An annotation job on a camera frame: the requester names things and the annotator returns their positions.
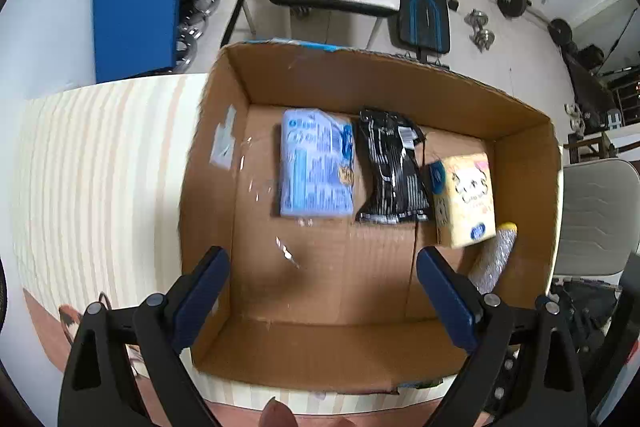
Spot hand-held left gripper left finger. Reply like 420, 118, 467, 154
57, 246, 231, 427

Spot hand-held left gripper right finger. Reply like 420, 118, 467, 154
416, 246, 594, 427

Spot brown cardboard box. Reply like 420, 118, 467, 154
177, 38, 566, 395

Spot person's left hand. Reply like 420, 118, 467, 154
262, 397, 297, 427

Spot yellow cartoon tissue packet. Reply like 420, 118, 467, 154
428, 152, 499, 250

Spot black bag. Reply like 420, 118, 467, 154
549, 278, 622, 358

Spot black plastic packet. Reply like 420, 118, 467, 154
355, 107, 431, 224

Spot white padded chair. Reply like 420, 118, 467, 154
551, 159, 640, 279

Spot light blue tissue packet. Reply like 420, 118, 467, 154
279, 108, 356, 220

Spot chrome dumbbell pair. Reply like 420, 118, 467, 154
464, 9, 497, 53

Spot chrome weight plates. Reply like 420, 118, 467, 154
172, 0, 221, 74

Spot black and blue weight bench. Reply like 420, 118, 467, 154
396, 0, 452, 64

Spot blue foam mat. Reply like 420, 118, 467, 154
92, 0, 185, 84

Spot black barbell on floor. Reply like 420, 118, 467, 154
494, 0, 575, 46

